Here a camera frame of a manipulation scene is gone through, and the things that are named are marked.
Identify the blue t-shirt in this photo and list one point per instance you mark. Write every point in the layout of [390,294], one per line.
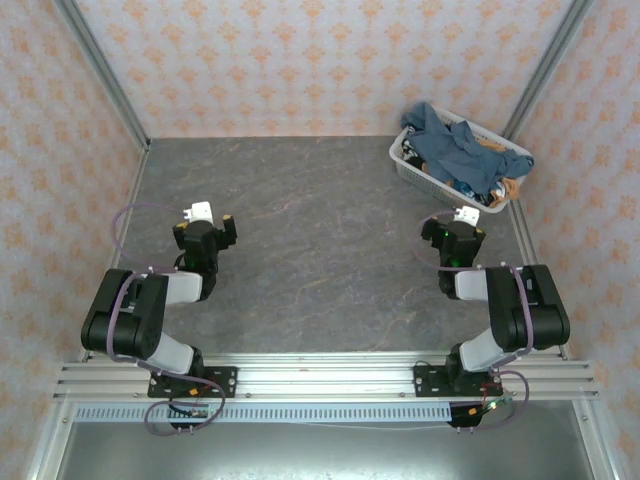
[460,155]

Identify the blue white patterned garment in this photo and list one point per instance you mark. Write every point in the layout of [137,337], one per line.
[470,191]

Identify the white plastic laundry basket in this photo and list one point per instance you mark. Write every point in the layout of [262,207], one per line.
[415,177]

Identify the orange-brown t-shirt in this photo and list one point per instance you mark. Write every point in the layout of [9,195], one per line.
[507,187]

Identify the small circuit board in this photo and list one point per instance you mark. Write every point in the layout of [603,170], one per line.
[197,412]
[495,405]

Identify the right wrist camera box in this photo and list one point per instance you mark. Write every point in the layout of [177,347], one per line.
[467,214]

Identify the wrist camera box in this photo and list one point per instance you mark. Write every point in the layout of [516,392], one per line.
[467,214]
[200,211]

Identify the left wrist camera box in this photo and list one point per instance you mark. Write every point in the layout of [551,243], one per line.
[200,211]

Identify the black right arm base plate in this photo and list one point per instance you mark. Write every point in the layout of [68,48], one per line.
[427,380]

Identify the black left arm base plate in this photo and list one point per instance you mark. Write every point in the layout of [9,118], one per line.
[225,382]

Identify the aluminium mounting rail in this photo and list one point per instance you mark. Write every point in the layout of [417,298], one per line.
[325,375]

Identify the aluminium corner post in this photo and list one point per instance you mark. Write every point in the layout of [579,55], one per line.
[545,75]
[100,70]

